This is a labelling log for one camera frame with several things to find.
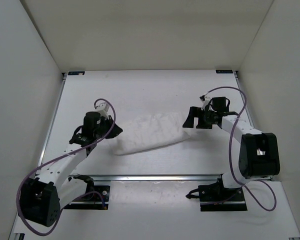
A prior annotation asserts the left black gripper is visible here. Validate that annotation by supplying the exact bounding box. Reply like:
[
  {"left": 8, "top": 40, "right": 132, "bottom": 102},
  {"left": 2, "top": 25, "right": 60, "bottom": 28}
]
[{"left": 95, "top": 113, "right": 124, "bottom": 138}]

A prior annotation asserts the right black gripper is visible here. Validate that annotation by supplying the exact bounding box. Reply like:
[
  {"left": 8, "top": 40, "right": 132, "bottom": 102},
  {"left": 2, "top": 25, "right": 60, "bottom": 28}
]
[{"left": 182, "top": 107, "right": 216, "bottom": 130}]

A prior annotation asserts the white skirt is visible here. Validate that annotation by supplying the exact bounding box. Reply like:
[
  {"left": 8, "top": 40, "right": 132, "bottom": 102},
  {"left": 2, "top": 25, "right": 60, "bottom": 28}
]
[{"left": 109, "top": 112, "right": 190, "bottom": 156}]

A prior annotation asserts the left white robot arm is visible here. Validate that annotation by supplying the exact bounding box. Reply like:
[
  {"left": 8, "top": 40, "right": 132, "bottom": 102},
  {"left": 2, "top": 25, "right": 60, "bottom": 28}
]
[{"left": 16, "top": 111, "right": 123, "bottom": 227}]

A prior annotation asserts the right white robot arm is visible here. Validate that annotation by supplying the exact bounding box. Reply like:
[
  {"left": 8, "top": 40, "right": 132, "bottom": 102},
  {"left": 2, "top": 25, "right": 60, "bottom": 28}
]
[{"left": 182, "top": 96, "right": 281, "bottom": 200}]

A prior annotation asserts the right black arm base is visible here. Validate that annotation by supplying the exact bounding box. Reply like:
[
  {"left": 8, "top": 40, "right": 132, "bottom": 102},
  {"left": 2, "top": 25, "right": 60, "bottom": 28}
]
[{"left": 185, "top": 177, "right": 248, "bottom": 212}]

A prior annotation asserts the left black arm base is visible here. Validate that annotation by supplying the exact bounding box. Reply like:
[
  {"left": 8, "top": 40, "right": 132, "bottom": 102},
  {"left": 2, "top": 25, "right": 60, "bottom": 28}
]
[{"left": 64, "top": 174, "right": 111, "bottom": 211}]

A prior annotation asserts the right blue label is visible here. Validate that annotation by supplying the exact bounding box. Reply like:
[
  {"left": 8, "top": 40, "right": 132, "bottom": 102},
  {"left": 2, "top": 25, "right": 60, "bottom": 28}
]
[{"left": 215, "top": 69, "right": 233, "bottom": 74}]

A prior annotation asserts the blue label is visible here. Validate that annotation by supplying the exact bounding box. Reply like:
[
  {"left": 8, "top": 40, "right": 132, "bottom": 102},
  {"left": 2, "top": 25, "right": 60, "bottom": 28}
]
[
  {"left": 67, "top": 71, "right": 85, "bottom": 76},
  {"left": 215, "top": 69, "right": 233, "bottom": 74}
]

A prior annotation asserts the left blue label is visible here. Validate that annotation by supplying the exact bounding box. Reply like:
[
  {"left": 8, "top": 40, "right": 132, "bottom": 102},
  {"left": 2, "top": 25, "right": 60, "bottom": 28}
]
[{"left": 67, "top": 71, "right": 85, "bottom": 76}]

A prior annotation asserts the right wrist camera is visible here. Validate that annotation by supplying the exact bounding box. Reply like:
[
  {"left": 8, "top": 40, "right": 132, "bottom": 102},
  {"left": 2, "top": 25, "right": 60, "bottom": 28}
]
[{"left": 199, "top": 95, "right": 212, "bottom": 110}]

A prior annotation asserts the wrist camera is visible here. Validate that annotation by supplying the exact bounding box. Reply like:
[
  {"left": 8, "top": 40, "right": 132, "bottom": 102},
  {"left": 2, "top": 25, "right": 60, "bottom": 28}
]
[
  {"left": 199, "top": 95, "right": 212, "bottom": 110},
  {"left": 95, "top": 103, "right": 110, "bottom": 119}
]

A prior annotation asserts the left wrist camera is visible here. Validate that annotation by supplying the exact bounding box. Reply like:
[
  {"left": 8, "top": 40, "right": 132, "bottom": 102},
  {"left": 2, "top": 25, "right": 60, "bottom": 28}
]
[{"left": 95, "top": 103, "right": 110, "bottom": 119}]

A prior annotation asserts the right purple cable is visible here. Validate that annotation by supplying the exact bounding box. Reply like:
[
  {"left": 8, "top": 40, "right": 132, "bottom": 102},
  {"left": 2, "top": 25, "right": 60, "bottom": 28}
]
[{"left": 202, "top": 86, "right": 277, "bottom": 212}]

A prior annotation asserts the purple cable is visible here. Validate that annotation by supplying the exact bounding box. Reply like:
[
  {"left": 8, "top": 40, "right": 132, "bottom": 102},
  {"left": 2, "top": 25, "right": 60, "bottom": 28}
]
[
  {"left": 202, "top": 86, "right": 277, "bottom": 212},
  {"left": 16, "top": 98, "right": 117, "bottom": 236}
]

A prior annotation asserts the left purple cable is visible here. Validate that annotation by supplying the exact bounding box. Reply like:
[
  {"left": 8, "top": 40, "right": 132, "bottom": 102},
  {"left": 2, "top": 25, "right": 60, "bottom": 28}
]
[{"left": 16, "top": 98, "right": 117, "bottom": 236}]

